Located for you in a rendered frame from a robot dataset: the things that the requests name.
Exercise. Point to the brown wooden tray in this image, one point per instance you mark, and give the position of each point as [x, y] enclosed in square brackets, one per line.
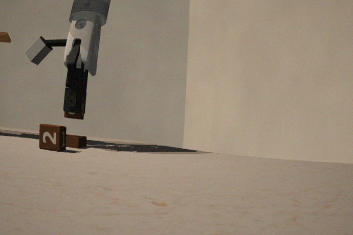
[75, 141]

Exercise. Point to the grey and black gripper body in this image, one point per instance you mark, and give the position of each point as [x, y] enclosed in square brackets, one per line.
[85, 25]

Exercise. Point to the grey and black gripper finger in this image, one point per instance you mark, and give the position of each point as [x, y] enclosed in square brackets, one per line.
[84, 86]
[73, 94]

